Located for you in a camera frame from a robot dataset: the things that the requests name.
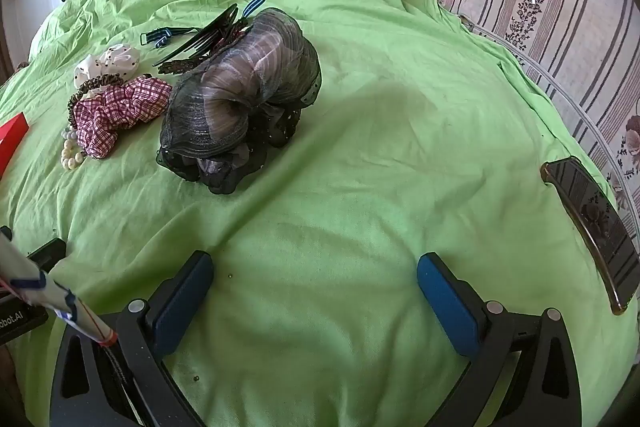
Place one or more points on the black smartphone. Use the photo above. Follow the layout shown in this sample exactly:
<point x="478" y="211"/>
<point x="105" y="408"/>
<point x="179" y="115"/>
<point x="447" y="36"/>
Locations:
<point x="595" y="227"/>

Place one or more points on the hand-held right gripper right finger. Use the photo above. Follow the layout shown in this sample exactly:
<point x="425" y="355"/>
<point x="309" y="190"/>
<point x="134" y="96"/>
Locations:
<point x="445" y="302"/>

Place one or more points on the clear plastic tube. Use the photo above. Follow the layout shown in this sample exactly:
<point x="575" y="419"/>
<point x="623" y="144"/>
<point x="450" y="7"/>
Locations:
<point x="550" y="78"/>

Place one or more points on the floral striped mattress cover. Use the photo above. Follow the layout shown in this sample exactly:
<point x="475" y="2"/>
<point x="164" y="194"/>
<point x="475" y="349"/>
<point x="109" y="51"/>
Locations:
<point x="575" y="32"/>

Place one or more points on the white dotted scrunchie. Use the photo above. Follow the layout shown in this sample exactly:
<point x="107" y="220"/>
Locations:
<point x="112" y="57"/>

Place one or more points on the red checked scrunchie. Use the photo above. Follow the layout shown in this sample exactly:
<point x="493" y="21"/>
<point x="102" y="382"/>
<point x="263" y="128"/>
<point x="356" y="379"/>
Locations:
<point x="130" y="104"/>

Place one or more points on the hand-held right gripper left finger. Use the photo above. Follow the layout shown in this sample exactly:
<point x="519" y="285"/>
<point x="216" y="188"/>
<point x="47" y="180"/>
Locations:
<point x="182" y="302"/>

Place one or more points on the red box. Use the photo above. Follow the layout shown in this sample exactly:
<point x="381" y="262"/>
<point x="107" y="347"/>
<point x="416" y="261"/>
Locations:
<point x="10" y="137"/>

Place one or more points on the green bed sheet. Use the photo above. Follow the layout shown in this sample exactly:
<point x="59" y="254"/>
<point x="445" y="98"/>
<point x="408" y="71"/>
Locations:
<point x="350" y="157"/>

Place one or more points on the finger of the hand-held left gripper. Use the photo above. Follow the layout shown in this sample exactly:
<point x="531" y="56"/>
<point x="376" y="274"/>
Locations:
<point x="47" y="252"/>

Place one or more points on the brown patterned hair clip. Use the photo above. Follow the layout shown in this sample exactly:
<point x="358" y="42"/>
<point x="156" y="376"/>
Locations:
<point x="177" y="66"/>

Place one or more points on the grey sheer fabric scrunchie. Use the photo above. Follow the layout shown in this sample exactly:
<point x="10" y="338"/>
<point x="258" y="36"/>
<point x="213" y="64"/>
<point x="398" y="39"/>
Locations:
<point x="240" y="97"/>

